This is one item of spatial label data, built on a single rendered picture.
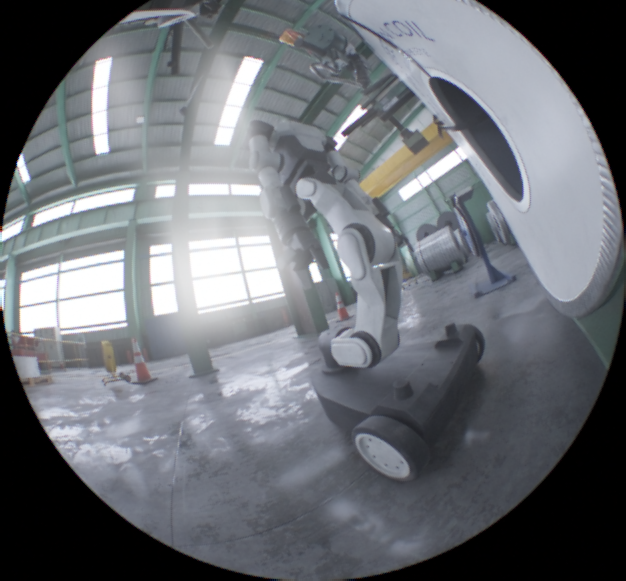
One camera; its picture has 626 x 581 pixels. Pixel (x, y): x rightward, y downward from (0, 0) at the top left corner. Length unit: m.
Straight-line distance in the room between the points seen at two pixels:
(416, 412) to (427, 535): 0.29
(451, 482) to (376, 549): 0.20
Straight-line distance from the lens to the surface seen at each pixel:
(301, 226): 0.49
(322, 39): 0.91
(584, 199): 0.35
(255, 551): 0.56
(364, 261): 0.50
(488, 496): 0.51
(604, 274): 0.37
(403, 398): 0.44
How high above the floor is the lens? 0.47
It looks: 12 degrees up
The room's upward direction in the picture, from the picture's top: 18 degrees counter-clockwise
